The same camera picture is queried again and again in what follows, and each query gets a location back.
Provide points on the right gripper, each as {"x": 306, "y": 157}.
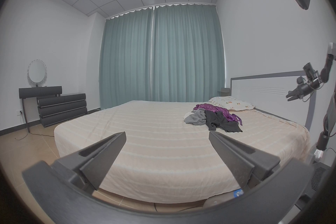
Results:
{"x": 309, "y": 85}

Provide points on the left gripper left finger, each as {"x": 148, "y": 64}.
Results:
{"x": 101, "y": 158}

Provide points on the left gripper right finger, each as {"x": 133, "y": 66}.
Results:
{"x": 236, "y": 158}

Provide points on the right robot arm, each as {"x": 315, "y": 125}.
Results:
{"x": 331, "y": 112}

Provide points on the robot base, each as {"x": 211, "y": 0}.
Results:
{"x": 319, "y": 178}

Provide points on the bed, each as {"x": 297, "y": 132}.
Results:
{"x": 162, "y": 139}

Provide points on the black garment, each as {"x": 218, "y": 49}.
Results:
{"x": 220, "y": 120}

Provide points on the white printed pillow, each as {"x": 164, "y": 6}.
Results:
{"x": 232, "y": 103}

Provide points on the grey garment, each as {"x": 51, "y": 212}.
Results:
{"x": 195, "y": 118}

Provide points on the purple garment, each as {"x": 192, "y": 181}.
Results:
{"x": 210, "y": 107}

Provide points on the black chest of drawers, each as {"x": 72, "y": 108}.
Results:
{"x": 63, "y": 110}

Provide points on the grey bedside table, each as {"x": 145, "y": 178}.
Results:
{"x": 224, "y": 91}

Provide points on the black dressing table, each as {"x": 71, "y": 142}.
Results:
{"x": 39, "y": 91}

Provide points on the blue-green curtain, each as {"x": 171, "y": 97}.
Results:
{"x": 126, "y": 60}
{"x": 187, "y": 55}

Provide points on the round white-framed mirror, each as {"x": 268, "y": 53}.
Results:
{"x": 37, "y": 72}

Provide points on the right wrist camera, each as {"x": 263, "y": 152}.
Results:
{"x": 307, "y": 68}

